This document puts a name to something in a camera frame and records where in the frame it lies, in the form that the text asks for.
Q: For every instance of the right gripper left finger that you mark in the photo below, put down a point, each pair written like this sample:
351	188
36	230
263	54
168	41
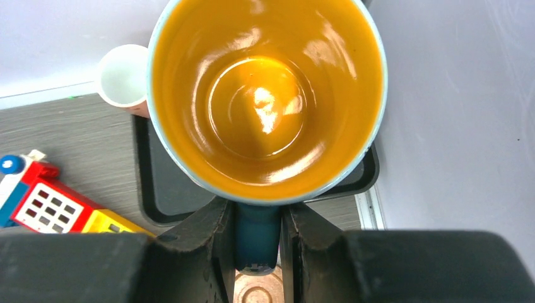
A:
191	262

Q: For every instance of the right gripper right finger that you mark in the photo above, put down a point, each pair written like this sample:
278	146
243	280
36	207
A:
322	263

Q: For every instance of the blue mug orange inside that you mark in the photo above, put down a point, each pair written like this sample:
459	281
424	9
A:
266	103

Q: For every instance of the pink mug white inside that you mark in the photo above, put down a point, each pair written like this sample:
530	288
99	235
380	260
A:
121	79

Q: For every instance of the ridged wooden coaster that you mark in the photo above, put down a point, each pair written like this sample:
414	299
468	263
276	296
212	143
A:
267	288

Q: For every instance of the black tray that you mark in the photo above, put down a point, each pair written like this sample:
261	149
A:
168	196

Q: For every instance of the toy block house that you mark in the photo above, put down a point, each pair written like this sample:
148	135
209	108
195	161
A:
33	196

